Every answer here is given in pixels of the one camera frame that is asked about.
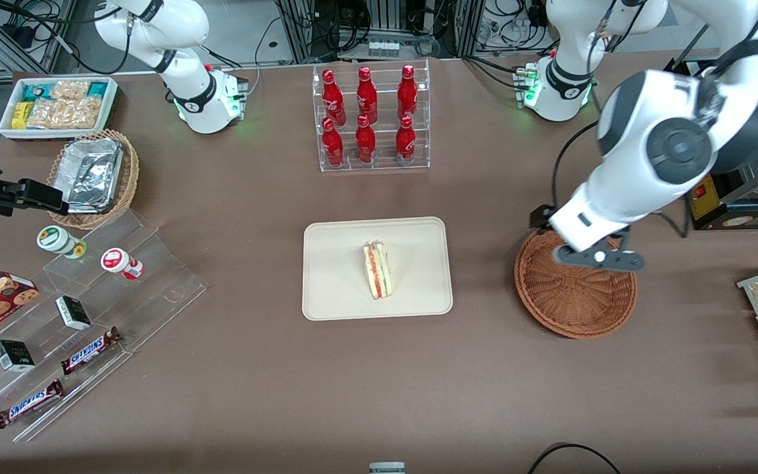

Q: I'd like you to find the green lidded yogurt cup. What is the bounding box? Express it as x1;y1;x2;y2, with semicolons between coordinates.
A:
37;225;88;259

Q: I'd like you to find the clear cracker bag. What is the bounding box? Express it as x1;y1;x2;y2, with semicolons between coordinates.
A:
50;80;92;103
26;97;105;130

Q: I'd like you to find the cream plastic serving tray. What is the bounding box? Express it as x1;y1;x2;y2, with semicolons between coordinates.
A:
302;217;454;322

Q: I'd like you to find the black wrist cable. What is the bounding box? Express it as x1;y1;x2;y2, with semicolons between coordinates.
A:
529;120;607;230

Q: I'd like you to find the silver foil tray stack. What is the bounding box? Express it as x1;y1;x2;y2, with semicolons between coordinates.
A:
57;137;124;215

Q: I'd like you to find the red cola bottle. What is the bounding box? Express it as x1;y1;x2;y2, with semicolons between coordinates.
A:
322;117;345;168
355;115;376;165
322;69;346;126
397;65;418;120
356;66;378;124
395;115;417;166

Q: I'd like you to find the red lidded yogurt cup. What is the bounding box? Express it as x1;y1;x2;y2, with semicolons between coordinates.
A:
101;248;144;281

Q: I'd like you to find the clear acrylic stepped shelf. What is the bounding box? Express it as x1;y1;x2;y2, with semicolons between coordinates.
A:
0;209;207;443

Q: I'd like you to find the triangular sandwich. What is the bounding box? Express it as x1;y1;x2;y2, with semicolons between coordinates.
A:
362;241;393;300

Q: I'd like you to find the aluminium frame rack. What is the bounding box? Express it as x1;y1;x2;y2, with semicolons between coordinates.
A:
274;0;485;60

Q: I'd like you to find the brown wicker basket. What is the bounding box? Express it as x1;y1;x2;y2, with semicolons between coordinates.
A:
514;224;638;340

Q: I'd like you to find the white plastic snack bin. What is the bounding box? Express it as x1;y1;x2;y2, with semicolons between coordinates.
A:
0;76;119;141

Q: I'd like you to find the Snickers chocolate bar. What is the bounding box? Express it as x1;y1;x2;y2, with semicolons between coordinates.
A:
0;379;65;430
61;327;123;375

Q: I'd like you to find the black looped cable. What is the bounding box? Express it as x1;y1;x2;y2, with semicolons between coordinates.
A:
527;442;623;474

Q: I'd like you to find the clear acrylic bottle rack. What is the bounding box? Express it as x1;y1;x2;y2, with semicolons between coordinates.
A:
312;59;431;173

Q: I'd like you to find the light wicker basket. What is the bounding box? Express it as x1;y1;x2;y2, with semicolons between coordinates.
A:
47;129;140;230

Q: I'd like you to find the small black carton box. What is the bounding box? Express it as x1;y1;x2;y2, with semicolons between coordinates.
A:
55;296;93;331
0;340;36;373

